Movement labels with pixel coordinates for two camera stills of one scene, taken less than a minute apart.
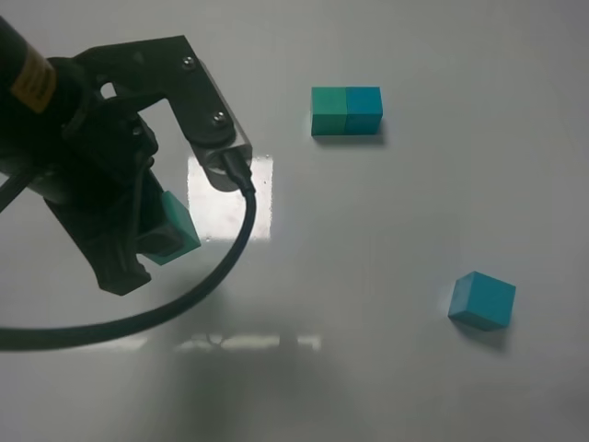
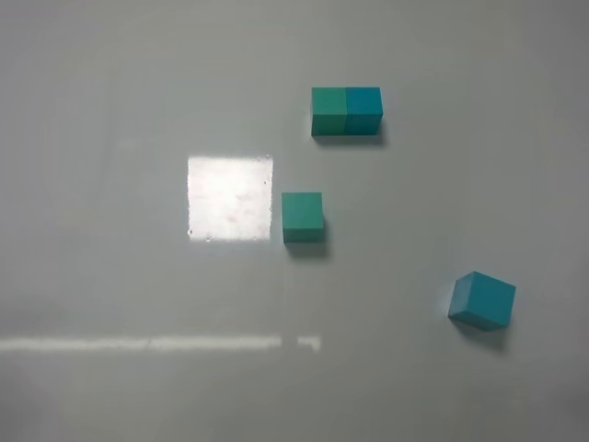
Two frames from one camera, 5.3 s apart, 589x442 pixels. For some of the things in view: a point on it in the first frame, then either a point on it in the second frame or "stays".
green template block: (329, 110) stays
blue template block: (363, 110) stays
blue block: (482, 302) stays
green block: (177, 215) to (302, 217)
